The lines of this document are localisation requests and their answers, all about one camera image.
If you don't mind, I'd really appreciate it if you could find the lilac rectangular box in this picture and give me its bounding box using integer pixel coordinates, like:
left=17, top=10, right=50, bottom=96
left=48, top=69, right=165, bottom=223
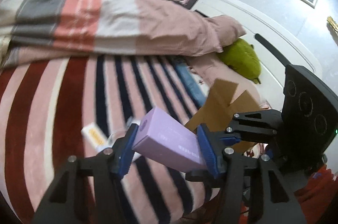
left=132, top=107, right=207, bottom=173

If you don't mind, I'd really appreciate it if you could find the person forearm red sleeve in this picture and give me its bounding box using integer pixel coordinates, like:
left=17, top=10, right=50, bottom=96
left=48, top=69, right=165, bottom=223
left=237, top=164, right=338, bottom=224

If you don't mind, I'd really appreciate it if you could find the white bed headboard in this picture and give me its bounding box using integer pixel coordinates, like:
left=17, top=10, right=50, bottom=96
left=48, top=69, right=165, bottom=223
left=191, top=0, right=322, bottom=111

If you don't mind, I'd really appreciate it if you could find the brown cardboard box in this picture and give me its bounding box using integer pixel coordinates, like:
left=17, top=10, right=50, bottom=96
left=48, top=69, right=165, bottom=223
left=184, top=77, right=265, bottom=153

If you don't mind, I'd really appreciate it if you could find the white box yellow label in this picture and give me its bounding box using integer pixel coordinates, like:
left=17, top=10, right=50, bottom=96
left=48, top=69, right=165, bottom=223
left=81, top=122, right=108, bottom=152

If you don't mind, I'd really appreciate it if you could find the green plush toy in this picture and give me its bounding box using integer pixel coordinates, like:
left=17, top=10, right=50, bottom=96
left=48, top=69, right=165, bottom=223
left=217, top=38, right=261, bottom=84

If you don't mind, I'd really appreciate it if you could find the striped plush blanket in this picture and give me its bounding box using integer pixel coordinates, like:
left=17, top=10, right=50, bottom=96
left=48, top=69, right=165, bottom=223
left=1, top=56, right=209, bottom=223

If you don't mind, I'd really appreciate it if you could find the patchwork pink grey duvet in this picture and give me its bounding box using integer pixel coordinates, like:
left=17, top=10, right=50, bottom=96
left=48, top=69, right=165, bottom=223
left=1, top=0, right=222, bottom=57

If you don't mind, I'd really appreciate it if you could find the white adapter hub with cable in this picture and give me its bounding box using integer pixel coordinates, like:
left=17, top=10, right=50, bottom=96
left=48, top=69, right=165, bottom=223
left=93, top=117, right=142, bottom=163

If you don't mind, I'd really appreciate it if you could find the pink corduroy pillow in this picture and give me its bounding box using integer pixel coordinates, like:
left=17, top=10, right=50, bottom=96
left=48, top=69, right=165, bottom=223
left=186, top=15, right=259, bottom=94

